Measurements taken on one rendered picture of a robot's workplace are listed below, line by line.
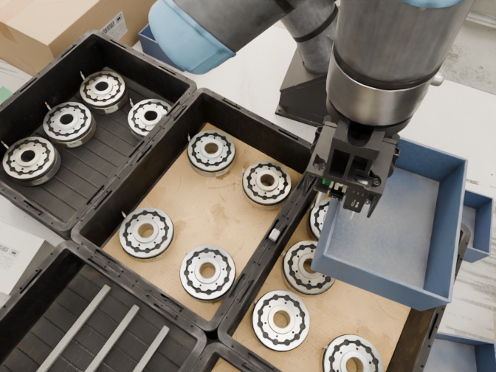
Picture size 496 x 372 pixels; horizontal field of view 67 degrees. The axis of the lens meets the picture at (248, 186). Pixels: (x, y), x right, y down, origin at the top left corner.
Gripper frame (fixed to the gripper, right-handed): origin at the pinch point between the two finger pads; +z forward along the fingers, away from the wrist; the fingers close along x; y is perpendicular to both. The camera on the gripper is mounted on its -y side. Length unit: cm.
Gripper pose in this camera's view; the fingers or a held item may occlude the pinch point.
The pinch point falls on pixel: (341, 189)
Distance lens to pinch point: 50.0
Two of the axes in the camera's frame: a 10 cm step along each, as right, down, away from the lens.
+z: 0.6, 4.8, 8.8
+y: -3.8, 8.2, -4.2
